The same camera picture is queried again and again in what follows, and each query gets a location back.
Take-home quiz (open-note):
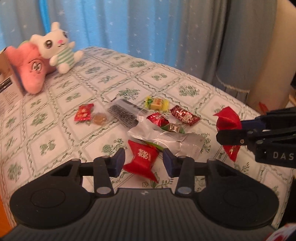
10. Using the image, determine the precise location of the red bow candy wrapper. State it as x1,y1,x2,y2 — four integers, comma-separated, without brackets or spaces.
214,106,242,162

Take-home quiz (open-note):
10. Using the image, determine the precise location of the red square candy box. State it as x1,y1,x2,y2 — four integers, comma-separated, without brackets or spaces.
123,140,159,183

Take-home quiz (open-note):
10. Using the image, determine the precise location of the green candy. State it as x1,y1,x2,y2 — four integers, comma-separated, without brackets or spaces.
161,123,185,133

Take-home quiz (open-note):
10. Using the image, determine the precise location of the dark red foil candy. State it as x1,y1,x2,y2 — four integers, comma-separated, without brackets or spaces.
170,105,200,126

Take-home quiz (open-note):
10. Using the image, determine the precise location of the red foil round candy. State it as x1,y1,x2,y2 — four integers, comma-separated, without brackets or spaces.
147,113,169,128

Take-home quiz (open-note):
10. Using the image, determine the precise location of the clear black seed bar packet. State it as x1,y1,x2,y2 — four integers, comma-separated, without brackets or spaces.
107,98,148,128

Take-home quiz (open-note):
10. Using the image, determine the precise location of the yellow candy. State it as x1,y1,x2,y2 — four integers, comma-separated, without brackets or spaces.
145,96,170,111

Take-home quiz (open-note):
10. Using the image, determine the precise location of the brown clear-wrapped candy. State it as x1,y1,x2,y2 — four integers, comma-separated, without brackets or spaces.
92,113,107,126

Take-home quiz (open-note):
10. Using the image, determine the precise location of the small red patterned candy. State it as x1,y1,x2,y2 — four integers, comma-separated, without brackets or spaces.
74,103,94,122

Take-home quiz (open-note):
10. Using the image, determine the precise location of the green floral tablecloth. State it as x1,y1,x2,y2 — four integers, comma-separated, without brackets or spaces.
0,46,293,239

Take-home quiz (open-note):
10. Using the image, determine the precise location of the blue star curtain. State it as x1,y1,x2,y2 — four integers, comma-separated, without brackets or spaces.
1,1,278,92

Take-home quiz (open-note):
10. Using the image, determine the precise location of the beige humidifier product box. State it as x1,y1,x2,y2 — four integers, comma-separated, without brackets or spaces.
0,47,25,114

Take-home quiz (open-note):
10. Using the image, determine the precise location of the pink star plush toy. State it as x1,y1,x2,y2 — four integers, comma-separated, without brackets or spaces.
4,41,56,94

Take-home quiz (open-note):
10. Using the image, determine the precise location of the white bunny plush toy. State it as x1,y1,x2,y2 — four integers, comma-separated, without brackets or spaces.
30,22,84,74

